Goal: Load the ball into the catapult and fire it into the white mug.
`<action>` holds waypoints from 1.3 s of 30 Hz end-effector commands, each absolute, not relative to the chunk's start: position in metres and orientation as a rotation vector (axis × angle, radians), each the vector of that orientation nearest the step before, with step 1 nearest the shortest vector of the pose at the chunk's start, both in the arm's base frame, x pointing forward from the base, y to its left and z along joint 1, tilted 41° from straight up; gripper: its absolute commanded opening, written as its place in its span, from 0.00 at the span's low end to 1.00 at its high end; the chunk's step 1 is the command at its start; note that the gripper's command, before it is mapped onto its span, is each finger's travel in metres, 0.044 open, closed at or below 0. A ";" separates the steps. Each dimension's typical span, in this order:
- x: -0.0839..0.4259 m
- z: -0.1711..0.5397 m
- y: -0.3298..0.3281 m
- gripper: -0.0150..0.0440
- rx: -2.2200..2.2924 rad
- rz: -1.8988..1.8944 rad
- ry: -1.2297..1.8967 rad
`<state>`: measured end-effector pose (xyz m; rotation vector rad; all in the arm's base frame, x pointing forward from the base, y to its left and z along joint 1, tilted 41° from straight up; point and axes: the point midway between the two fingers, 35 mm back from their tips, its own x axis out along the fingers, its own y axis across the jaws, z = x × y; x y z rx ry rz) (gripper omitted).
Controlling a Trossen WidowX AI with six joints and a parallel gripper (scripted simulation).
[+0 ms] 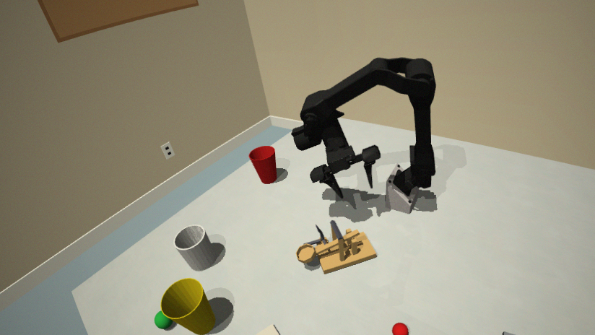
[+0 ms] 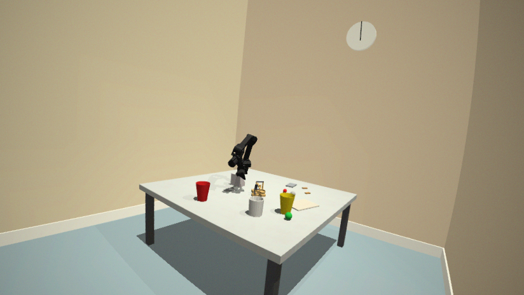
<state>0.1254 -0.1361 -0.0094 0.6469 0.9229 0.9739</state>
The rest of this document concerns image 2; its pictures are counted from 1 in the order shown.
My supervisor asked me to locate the red plastic cup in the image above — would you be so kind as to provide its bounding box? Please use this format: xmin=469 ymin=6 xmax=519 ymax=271
xmin=196 ymin=181 xmax=210 ymax=202

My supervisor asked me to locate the olive-yellow open cup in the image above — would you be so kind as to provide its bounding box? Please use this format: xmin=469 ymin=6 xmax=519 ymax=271
xmin=280 ymin=193 xmax=295 ymax=215

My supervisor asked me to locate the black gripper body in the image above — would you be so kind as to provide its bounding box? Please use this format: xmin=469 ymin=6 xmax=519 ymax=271
xmin=236 ymin=159 xmax=245 ymax=177

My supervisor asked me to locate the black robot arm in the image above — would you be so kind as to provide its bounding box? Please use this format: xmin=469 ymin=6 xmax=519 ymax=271
xmin=228 ymin=134 xmax=257 ymax=171

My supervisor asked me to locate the grey open cylinder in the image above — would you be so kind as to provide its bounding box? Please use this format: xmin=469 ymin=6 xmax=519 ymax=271
xmin=248 ymin=196 xmax=264 ymax=217

